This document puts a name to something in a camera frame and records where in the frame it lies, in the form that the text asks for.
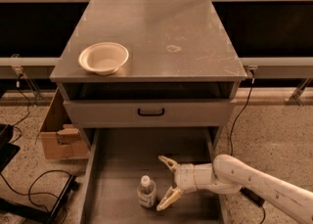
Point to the closed grey upper drawer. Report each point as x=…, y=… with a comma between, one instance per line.
x=123, y=113

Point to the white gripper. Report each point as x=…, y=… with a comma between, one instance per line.
x=185, y=178

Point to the white paper bowl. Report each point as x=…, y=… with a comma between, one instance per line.
x=103, y=58

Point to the clear plastic water bottle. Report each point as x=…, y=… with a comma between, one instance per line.
x=147, y=192

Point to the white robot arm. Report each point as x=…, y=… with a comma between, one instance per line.
x=227, y=175

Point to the black drawer handle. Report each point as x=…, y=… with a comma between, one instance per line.
x=144, y=113

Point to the brown cardboard box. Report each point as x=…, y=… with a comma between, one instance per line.
x=59, y=138

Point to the open grey bottom drawer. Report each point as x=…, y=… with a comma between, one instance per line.
x=121, y=156

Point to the grey drawer cabinet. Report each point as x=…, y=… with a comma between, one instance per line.
x=178, y=50

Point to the black power adapter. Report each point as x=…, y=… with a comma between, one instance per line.
x=252, y=196

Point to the black equipment left edge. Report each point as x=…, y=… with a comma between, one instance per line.
x=7, y=150

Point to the black metal stand base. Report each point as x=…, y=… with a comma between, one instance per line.
x=43, y=207

